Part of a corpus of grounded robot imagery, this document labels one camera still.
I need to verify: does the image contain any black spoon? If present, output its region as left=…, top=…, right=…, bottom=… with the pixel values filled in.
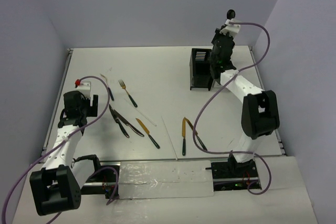
left=226, top=9, right=236, bottom=20

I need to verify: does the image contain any gold knife green handle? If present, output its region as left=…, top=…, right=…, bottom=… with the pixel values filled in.
left=136, top=118, right=160, bottom=149
left=185, top=118, right=207, bottom=150
left=182, top=117, right=186, bottom=156

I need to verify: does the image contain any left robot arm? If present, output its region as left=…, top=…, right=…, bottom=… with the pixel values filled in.
left=29, top=90, right=103, bottom=216

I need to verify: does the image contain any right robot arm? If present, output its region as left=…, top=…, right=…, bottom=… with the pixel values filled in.
left=208, top=24, right=280, bottom=177

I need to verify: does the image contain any black steak knife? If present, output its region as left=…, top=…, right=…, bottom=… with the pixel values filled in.
left=109, top=104, right=129, bottom=138
left=114, top=110, right=144, bottom=137

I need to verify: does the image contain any black utensil container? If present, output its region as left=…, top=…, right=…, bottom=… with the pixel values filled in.
left=190, top=48, right=213, bottom=91

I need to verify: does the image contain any white utensil container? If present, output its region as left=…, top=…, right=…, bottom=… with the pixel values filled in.
left=209, top=47, right=236, bottom=86

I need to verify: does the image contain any white chopstick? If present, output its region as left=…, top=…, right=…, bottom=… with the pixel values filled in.
left=161, top=116, right=178, bottom=161
left=124, top=98, right=157, bottom=126

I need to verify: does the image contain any silver tape sheet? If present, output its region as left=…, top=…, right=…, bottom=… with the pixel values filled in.
left=118, top=161, right=214, bottom=199

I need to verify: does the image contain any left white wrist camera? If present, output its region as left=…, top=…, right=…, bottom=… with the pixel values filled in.
left=75, top=79, right=91, bottom=104

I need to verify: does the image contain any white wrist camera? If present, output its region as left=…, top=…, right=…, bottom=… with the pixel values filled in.
left=220, top=18, right=240, bottom=38
left=75, top=79, right=91, bottom=104

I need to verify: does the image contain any white fork green handle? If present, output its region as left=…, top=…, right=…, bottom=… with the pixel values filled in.
left=100, top=73, right=114, bottom=101

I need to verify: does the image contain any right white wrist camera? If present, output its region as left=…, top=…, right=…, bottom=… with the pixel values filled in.
left=220, top=18, right=240, bottom=38

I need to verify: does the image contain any gold fork green handle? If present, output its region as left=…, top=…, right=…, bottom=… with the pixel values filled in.
left=118, top=79, right=138, bottom=108

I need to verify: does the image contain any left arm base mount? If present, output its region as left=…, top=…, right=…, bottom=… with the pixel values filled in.
left=71, top=155, right=119, bottom=201

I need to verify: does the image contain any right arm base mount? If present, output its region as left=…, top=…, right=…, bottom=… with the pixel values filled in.
left=205, top=154, right=261, bottom=191

